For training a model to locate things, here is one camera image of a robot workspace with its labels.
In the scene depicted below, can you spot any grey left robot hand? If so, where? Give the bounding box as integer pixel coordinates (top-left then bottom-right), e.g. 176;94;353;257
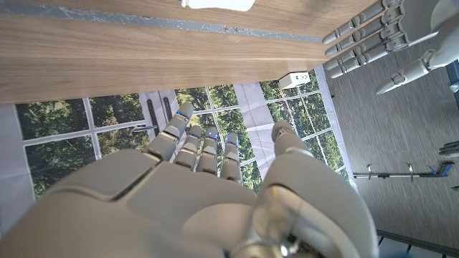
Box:
321;0;459;96

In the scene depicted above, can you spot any white power strip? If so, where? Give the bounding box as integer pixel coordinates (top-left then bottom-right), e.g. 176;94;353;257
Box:
278;71;311;90

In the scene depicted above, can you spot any grey perforated wall panel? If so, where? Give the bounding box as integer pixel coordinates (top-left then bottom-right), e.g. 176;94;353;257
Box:
324;39;459;257

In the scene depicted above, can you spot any printed window backdrop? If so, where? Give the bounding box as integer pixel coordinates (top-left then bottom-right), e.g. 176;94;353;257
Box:
0;67;359;237

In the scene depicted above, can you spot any black wall-mounted handle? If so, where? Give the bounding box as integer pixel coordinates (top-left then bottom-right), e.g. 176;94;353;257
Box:
439;140;459;158

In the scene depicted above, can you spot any pale yellow sponge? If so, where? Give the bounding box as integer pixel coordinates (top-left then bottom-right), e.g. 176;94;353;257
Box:
181;0;256;12

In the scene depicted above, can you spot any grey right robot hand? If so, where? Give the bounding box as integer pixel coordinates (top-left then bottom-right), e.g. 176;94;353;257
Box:
0;102;381;258

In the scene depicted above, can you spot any grey tape strip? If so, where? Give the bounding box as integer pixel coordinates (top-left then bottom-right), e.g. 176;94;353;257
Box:
0;2;323;44

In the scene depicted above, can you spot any black rod with blue clips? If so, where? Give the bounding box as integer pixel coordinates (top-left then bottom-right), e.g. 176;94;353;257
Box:
353;161;455;180

